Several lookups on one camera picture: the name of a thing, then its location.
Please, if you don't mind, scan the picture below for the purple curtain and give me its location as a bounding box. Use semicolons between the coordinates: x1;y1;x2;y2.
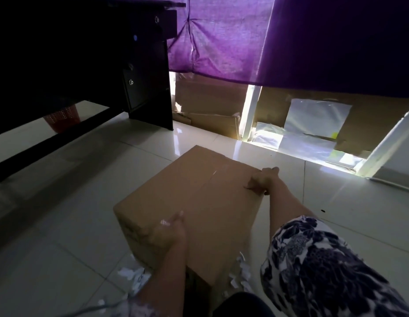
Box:
166;0;409;99

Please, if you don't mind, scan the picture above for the person's left hand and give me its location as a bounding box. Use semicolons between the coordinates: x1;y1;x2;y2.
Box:
140;210;187;251

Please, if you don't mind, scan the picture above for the red plastic basket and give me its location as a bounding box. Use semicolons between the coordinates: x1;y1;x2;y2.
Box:
43;106;82;134

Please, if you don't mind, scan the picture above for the pile of white paper scraps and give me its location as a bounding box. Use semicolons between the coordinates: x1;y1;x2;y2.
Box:
117;251;256;299

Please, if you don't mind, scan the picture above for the flat cardboard sheet with plastic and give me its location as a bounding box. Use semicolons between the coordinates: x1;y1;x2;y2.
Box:
252;86;409;159

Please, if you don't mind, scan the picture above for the person's right hand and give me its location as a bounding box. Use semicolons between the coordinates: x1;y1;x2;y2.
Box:
244;167;280;196

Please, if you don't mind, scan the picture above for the clear plastic sheet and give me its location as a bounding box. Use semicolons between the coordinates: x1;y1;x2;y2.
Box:
254;98;353;162

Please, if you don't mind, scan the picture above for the person's left forearm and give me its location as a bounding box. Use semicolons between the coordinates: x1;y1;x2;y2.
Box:
136;236;188;317

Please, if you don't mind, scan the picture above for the floral patterned sleeve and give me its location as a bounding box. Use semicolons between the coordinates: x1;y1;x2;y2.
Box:
260;215;409;317

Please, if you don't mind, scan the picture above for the person's right forearm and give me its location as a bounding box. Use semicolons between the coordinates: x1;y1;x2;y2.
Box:
265;176;319;243

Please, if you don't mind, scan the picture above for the dark wooden desk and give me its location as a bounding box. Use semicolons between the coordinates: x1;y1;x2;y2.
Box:
0;0;187;185

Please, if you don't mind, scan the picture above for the brown cardboard box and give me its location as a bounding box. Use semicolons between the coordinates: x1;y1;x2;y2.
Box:
113;145;264;288

